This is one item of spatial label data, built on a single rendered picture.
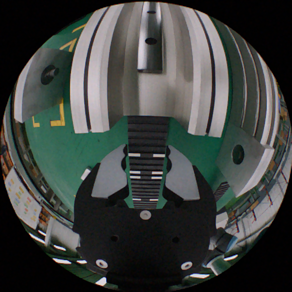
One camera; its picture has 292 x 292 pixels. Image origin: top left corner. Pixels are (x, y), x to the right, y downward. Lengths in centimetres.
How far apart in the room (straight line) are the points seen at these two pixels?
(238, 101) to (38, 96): 29
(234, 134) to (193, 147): 8
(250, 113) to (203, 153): 12
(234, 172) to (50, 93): 31
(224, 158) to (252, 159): 7
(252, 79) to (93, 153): 29
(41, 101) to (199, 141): 25
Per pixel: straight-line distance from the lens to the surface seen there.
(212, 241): 79
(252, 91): 17
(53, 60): 18
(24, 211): 323
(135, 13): 16
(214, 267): 68
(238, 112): 18
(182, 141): 16
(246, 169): 16
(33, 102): 16
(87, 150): 19
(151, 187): 18
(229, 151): 19
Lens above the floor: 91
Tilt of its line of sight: 60 degrees down
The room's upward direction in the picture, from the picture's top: 178 degrees counter-clockwise
